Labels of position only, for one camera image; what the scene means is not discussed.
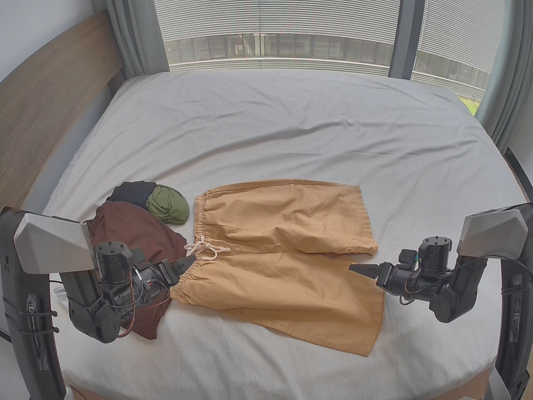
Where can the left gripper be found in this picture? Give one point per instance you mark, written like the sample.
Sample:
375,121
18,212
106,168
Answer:
162,279

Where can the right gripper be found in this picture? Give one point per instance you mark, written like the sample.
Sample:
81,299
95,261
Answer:
390,279

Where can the tan shorts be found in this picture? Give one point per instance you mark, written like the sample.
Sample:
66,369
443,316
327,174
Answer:
283,265

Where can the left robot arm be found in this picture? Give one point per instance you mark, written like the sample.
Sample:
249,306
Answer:
50,244

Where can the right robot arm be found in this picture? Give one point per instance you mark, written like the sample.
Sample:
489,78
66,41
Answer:
491,231

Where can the bed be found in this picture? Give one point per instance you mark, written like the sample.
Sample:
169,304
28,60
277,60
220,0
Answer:
312,140

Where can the green garment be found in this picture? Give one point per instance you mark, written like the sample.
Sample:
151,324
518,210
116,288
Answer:
168,206

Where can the brown garment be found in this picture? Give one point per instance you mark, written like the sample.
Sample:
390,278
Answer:
133,227

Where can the black garment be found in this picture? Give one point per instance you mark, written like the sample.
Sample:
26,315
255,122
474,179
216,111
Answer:
129,194

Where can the white garment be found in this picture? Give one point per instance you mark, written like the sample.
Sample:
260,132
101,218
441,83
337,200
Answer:
60,294

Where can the grey-green curtain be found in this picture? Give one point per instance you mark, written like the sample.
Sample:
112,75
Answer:
133,23
510,77

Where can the window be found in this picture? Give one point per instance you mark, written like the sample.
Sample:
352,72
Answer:
402,27

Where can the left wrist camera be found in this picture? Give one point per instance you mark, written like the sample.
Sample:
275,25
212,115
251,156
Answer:
140,257

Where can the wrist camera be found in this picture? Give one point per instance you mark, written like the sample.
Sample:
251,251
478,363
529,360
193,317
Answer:
408,257
140,257

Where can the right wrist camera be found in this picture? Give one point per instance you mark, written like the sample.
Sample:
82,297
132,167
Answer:
408,257

